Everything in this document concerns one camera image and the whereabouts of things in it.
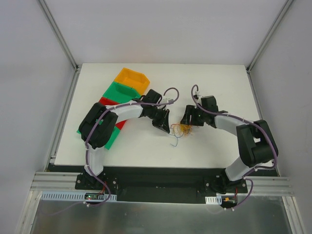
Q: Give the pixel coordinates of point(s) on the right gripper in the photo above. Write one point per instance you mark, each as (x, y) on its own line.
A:
(190, 117)

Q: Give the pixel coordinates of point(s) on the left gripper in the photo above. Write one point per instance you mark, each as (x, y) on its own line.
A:
(161, 117)

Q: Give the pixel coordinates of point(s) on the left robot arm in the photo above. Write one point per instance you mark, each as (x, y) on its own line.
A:
(98, 126)

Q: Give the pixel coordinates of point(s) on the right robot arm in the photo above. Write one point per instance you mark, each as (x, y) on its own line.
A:
(256, 144)

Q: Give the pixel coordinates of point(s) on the lower green plastic bin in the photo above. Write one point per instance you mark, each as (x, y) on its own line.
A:
(112, 139)

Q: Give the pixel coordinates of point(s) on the green plastic bin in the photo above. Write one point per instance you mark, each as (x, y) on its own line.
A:
(120, 93)
(112, 139)

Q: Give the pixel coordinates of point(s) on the orange plastic bin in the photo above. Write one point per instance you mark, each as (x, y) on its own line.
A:
(133, 79)

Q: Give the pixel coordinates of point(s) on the upper green plastic bin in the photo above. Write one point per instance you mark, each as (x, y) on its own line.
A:
(120, 93)

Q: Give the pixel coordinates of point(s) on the red plastic bin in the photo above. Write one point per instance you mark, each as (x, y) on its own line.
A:
(106, 101)

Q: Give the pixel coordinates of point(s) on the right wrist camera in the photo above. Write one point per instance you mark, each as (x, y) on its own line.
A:
(198, 94)

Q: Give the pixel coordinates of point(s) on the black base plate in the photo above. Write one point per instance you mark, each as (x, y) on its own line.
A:
(161, 185)

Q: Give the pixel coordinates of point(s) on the right aluminium frame post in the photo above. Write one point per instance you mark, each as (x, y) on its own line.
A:
(270, 33)

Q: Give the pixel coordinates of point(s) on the aluminium frame post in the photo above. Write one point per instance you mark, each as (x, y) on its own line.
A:
(58, 34)
(270, 33)

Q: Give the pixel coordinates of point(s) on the right white cable duct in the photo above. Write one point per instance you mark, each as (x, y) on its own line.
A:
(213, 200)

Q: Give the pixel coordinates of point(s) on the white cable duct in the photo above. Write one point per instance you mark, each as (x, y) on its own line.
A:
(77, 196)
(213, 200)

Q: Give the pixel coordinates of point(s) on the aluminium rail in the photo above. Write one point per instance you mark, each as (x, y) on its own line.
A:
(270, 186)

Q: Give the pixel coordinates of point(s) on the left white cable duct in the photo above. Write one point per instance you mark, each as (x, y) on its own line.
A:
(77, 196)

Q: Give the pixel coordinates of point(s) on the left aluminium frame post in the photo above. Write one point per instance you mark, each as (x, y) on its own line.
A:
(58, 34)

